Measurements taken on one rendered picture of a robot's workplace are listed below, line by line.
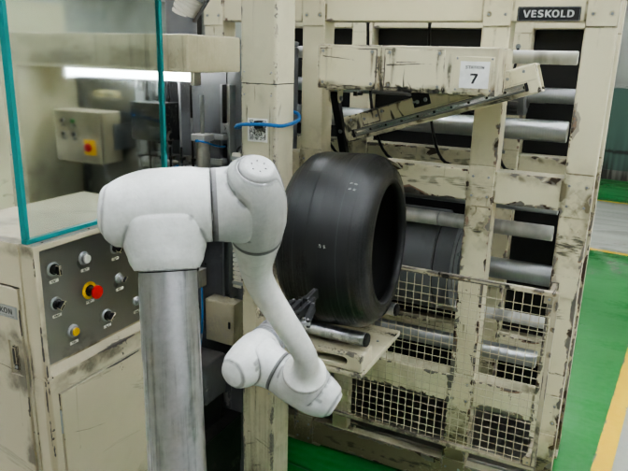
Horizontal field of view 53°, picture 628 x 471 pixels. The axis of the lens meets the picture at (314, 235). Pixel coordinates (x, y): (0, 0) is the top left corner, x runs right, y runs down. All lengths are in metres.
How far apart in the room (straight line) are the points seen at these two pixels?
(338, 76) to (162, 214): 1.24
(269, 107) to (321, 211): 0.41
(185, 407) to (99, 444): 0.98
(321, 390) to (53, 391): 0.76
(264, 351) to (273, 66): 0.91
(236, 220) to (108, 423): 1.13
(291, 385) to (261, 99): 0.95
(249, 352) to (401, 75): 1.05
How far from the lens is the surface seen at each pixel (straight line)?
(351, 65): 2.18
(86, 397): 1.97
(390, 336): 2.25
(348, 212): 1.79
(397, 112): 2.27
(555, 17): 2.33
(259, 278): 1.26
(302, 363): 1.42
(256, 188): 1.05
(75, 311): 1.92
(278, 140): 2.05
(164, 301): 1.09
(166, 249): 1.07
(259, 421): 2.41
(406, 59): 2.11
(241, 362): 1.51
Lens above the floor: 1.74
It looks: 16 degrees down
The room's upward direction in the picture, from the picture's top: 2 degrees clockwise
